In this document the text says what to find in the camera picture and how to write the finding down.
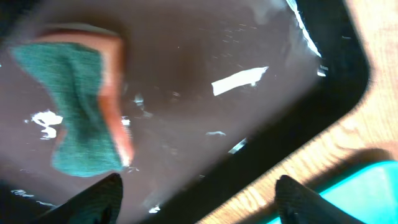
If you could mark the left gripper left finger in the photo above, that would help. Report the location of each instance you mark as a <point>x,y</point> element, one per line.
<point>98,204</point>

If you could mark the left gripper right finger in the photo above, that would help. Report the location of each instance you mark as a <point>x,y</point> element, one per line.
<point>298,204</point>

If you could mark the green and red sponge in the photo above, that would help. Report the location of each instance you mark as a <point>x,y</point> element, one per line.
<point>81,68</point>

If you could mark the teal plastic serving tray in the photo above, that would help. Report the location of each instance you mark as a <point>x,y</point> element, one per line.
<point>368,194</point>

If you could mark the black rectangular tray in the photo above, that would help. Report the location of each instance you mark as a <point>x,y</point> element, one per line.
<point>215,94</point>

